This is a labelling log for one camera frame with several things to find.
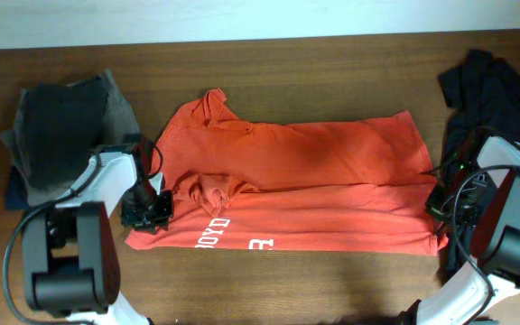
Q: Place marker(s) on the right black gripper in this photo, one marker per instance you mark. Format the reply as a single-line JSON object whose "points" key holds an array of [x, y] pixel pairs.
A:
{"points": [[433, 206]]}

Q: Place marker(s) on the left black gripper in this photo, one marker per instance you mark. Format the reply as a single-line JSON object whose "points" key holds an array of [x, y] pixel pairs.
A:
{"points": [[162, 218]]}

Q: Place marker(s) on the orange t-shirt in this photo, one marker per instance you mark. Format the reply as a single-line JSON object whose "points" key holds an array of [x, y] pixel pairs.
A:
{"points": [[327, 186]]}

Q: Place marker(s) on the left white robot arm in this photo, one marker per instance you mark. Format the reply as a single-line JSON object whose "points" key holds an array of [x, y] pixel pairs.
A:
{"points": [[70, 265]]}

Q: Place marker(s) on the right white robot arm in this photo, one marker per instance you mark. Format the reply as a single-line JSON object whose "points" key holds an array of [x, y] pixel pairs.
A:
{"points": [[491, 272]]}

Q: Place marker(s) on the black crumpled garment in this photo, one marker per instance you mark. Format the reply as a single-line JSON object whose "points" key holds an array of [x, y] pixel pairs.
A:
{"points": [[484, 91]]}

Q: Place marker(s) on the folded black garment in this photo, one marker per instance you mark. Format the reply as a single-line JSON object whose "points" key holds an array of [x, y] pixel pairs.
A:
{"points": [[60, 125]]}

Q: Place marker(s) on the folded navy garment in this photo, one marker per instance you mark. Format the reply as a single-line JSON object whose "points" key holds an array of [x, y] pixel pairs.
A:
{"points": [[16, 192]]}

